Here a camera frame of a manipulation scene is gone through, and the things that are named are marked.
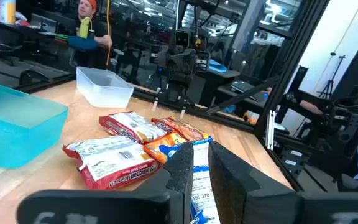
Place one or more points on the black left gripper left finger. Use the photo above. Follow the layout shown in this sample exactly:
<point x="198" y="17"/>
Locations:
<point x="166" y="199"/>

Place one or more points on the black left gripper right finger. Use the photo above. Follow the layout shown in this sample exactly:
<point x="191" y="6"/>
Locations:
<point x="244" y="199"/>

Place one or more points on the blue Maruchan ramen packet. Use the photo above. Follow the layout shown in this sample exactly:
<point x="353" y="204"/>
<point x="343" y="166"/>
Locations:
<point x="201" y="174"/>

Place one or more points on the red Maruchan ramen packet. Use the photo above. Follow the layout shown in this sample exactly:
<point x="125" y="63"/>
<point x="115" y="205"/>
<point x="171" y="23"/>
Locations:
<point x="129" y="124"/>
<point x="104" y="165"/>

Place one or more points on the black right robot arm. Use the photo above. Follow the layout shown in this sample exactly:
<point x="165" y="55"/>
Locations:
<point x="180" y="93"/>

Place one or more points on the grey laptop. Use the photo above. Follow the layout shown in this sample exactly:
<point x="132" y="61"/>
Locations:
<point x="244" y="87"/>

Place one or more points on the clear plastic bin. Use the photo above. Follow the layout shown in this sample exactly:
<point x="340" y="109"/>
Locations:
<point x="104" y="93"/>

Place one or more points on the blue pouch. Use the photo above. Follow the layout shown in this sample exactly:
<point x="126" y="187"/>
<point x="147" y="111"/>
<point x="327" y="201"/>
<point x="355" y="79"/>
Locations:
<point x="82" y="43"/>

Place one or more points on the yellow-green bottle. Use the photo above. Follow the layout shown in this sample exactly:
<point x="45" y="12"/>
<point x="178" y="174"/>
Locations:
<point x="85" y="28"/>

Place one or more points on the black tripod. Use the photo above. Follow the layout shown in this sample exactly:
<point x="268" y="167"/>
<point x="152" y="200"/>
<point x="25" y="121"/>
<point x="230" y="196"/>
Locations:
<point x="330" y="84"/>

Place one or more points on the teal plastic bin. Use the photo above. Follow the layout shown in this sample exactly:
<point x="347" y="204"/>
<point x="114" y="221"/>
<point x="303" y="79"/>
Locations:
<point x="17" y="140"/>

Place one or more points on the white and yellow canister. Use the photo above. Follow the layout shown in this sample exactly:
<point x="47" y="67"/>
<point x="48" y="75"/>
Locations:
<point x="7" y="12"/>

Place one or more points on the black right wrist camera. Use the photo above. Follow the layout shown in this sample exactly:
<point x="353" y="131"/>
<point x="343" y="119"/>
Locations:
<point x="182" y="39"/>

